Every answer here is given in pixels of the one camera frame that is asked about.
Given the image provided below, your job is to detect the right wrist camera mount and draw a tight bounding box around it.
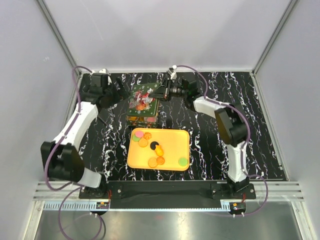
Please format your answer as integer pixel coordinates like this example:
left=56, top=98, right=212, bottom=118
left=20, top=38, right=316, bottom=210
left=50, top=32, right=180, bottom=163
left=167, top=65, right=178, bottom=81

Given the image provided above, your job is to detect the orange bear cookie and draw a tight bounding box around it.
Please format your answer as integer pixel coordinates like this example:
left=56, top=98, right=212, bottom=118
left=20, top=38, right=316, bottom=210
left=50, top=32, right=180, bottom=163
left=154, top=145, right=164, bottom=157
left=129, top=116, right=139, bottom=121

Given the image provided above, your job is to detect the tan dotted cookie front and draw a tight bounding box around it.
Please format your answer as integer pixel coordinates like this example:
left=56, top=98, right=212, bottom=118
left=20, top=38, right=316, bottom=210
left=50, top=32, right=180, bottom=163
left=148, top=158, right=158, bottom=168

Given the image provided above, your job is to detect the purple cable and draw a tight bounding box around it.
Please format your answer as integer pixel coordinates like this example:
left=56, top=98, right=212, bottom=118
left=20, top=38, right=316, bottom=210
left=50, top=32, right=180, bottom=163
left=174, top=64, right=270, bottom=218
left=43, top=65, right=105, bottom=240

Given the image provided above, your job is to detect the orange swirl cookie front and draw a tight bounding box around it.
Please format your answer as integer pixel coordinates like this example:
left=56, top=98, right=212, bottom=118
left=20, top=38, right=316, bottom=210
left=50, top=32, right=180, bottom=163
left=156, top=156, right=165, bottom=165

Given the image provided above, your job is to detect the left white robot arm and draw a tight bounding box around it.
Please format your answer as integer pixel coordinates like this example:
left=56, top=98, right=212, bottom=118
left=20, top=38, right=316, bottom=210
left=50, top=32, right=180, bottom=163
left=40, top=72, right=129, bottom=198

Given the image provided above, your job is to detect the yellow plastic tray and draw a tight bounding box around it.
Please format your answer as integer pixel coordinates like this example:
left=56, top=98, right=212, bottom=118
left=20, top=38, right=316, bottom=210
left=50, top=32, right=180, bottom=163
left=127, top=128, right=190, bottom=172

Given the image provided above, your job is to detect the pink round cookie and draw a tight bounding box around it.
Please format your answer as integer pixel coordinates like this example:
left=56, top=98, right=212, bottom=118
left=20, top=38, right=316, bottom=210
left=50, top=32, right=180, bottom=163
left=147, top=117, right=157, bottom=123
left=135, top=130, right=144, bottom=138

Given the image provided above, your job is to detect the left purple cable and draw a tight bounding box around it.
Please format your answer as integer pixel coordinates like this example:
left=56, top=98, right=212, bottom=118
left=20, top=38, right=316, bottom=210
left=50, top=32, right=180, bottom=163
left=43, top=65, right=105, bottom=240

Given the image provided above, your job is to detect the tan dotted round cookie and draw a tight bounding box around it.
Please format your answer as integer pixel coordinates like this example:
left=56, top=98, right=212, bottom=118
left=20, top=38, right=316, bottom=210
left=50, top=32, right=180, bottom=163
left=138, top=137, right=149, bottom=148

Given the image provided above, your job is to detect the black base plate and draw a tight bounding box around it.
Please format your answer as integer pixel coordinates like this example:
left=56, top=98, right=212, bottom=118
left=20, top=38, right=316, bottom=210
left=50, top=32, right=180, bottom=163
left=79, top=180, right=256, bottom=210

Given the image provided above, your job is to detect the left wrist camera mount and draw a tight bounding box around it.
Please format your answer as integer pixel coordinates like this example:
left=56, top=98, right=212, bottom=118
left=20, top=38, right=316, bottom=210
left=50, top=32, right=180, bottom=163
left=91, top=68, right=112, bottom=85

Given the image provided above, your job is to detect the black round cookie centre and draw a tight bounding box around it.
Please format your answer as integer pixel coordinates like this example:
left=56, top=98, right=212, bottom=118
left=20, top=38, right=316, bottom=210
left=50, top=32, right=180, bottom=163
left=150, top=141, right=161, bottom=151

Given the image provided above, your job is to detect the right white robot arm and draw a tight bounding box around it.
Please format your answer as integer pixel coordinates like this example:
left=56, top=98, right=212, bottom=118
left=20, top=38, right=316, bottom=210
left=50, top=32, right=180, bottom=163
left=149, top=79, right=250, bottom=199

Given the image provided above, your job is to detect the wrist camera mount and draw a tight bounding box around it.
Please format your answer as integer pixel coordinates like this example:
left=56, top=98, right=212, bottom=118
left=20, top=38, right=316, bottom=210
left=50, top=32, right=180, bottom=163
left=167, top=65, right=178, bottom=81
left=91, top=68, right=112, bottom=85

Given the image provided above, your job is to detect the gold cookie tin box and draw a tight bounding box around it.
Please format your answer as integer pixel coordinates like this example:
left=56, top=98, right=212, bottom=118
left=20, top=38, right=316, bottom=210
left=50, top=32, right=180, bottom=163
left=126, top=115, right=159, bottom=128

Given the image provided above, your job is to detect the orange bear cookie centre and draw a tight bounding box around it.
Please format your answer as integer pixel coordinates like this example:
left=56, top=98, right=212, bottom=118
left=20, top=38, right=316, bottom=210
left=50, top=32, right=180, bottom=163
left=154, top=145, right=164, bottom=157

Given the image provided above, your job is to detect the gold tin lid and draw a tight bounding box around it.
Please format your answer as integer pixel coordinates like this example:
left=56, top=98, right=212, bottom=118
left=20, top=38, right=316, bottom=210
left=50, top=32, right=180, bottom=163
left=127, top=82, right=160, bottom=117

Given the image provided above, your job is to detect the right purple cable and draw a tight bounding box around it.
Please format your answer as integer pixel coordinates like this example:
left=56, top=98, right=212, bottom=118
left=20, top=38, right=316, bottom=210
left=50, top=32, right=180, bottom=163
left=174, top=64, right=270, bottom=218

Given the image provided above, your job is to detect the green round cookie left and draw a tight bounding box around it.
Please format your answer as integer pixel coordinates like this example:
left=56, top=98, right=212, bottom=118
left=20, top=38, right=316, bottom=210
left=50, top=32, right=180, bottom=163
left=132, top=135, right=140, bottom=142

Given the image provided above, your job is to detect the green round cookie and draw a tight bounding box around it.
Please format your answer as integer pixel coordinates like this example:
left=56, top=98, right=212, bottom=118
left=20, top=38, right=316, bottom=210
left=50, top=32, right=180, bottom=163
left=178, top=157, right=189, bottom=167
left=132, top=135, right=140, bottom=142

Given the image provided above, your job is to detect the orange swirl cookie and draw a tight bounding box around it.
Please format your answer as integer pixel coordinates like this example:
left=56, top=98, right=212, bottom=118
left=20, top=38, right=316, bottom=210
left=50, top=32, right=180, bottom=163
left=143, top=132, right=152, bottom=140
left=156, top=156, right=165, bottom=165

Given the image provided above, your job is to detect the orange bear cookie top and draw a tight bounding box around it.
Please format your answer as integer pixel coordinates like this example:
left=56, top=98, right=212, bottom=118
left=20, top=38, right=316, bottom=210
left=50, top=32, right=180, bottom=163
left=129, top=116, right=139, bottom=121

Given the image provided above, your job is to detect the slotted cable duct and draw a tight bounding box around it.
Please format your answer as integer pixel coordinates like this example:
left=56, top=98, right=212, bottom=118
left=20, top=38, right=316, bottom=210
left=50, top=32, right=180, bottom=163
left=43, top=201, right=110, bottom=212

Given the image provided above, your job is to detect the green round cookie right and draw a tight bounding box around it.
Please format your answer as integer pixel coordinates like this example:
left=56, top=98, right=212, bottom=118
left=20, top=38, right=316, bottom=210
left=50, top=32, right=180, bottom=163
left=178, top=157, right=189, bottom=167

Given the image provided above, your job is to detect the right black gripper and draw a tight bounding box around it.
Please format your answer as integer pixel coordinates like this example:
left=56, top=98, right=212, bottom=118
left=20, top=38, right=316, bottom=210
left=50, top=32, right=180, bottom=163
left=148, top=78, right=188, bottom=102

